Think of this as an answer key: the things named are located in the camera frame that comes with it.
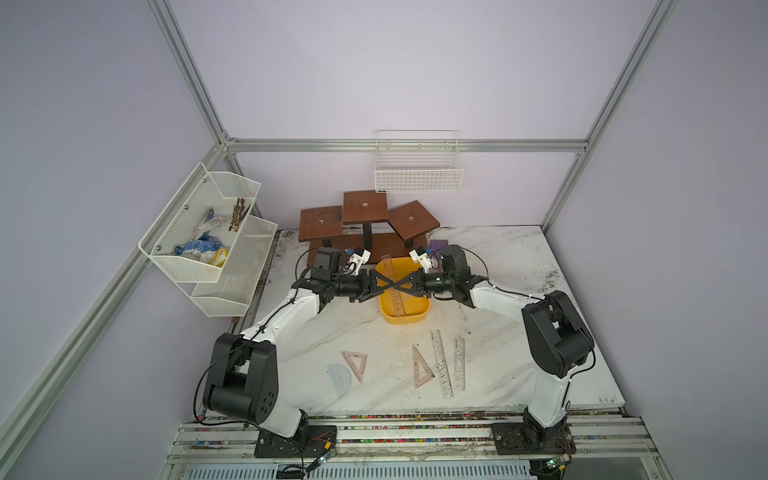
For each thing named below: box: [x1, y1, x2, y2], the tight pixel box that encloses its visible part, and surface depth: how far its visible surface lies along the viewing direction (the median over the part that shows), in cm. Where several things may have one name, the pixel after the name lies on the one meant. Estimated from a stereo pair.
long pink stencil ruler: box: [381, 254, 405, 317], surface depth 86 cm
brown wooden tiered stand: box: [298, 190, 440, 267], surface depth 103 cm
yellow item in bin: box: [210, 248, 228, 267], surface depth 74 cm
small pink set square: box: [340, 350, 368, 383], surface depth 88 cm
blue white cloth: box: [174, 208, 225, 264], surface depth 73 cm
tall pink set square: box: [412, 344, 436, 389], surface depth 88 cm
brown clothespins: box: [228, 197, 251, 232], surface depth 83 cm
